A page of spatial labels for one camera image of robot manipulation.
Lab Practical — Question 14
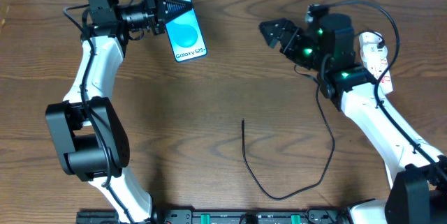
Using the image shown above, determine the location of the blue Galaxy smartphone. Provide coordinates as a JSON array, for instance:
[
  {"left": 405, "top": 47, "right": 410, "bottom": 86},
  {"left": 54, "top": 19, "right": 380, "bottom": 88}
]
[{"left": 166, "top": 8, "right": 207, "bottom": 62}]

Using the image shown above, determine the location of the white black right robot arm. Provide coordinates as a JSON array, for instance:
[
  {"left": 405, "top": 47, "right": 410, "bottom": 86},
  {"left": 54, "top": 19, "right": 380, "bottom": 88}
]
[{"left": 259, "top": 13, "right": 446, "bottom": 223}]

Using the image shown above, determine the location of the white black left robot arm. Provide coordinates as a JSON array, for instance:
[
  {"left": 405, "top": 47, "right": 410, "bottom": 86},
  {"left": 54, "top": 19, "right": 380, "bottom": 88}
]
[{"left": 45, "top": 0, "right": 193, "bottom": 223}]

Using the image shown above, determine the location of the white USB charger adapter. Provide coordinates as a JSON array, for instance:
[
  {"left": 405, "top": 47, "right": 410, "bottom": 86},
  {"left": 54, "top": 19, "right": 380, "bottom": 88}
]
[{"left": 358, "top": 31, "right": 388, "bottom": 68}]

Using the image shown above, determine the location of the white power strip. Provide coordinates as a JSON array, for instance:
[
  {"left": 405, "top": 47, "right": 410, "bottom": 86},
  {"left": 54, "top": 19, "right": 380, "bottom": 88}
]
[{"left": 358, "top": 31, "right": 395, "bottom": 96}]

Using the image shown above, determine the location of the black charging cable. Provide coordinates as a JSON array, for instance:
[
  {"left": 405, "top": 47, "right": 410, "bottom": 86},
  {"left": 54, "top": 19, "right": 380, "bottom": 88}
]
[{"left": 240, "top": 30, "right": 386, "bottom": 201}]

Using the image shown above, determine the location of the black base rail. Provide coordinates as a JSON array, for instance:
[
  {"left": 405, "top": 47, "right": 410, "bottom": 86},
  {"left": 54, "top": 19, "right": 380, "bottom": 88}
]
[{"left": 75, "top": 209, "right": 350, "bottom": 224}]

